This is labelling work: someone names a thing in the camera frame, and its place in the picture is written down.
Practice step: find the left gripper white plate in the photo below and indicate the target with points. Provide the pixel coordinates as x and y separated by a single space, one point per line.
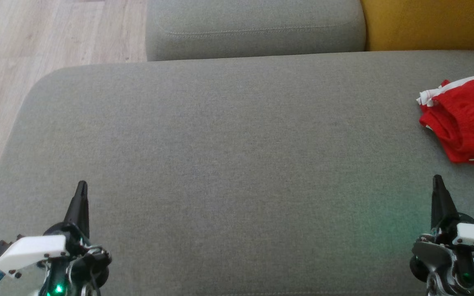
31 250

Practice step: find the red garment with white trim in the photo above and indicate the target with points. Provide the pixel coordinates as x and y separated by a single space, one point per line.
467 123

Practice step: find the long yellow sofa backrest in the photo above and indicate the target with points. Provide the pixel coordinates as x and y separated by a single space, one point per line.
426 24

